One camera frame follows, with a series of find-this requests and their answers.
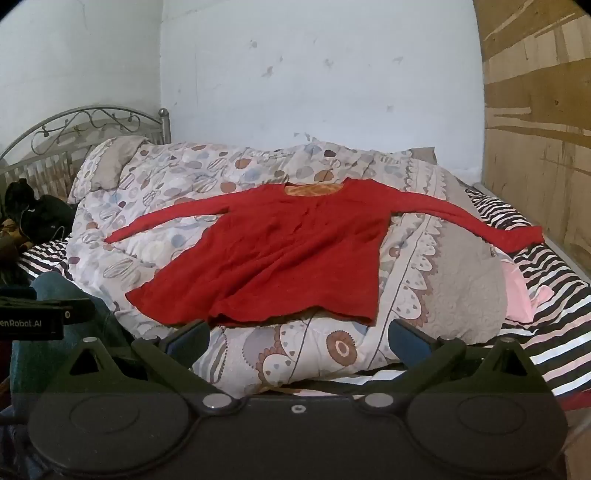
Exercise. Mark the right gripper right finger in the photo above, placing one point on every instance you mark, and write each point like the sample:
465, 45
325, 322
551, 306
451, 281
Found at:
413, 347

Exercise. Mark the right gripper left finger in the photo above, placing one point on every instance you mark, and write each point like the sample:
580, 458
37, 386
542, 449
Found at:
179, 349

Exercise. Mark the red long-sleeve top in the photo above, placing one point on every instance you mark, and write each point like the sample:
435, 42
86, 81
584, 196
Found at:
272, 254

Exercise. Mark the teal blue garment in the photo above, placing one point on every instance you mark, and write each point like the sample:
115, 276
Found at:
34, 363

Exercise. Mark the patterned circle print duvet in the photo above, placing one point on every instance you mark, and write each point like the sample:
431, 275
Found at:
433, 274

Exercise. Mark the black bag pile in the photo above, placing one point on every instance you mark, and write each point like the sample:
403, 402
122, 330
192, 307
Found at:
38, 220

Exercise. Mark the pink cloth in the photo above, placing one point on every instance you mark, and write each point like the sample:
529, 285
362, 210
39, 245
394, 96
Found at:
522, 305

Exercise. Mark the black white striped bedsheet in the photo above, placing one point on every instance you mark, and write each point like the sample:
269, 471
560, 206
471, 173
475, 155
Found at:
558, 339

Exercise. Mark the patterned pillow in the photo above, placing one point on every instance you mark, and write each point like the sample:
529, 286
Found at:
102, 167

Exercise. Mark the grey metal bed headboard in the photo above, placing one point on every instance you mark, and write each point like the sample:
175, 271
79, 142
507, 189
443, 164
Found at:
49, 154

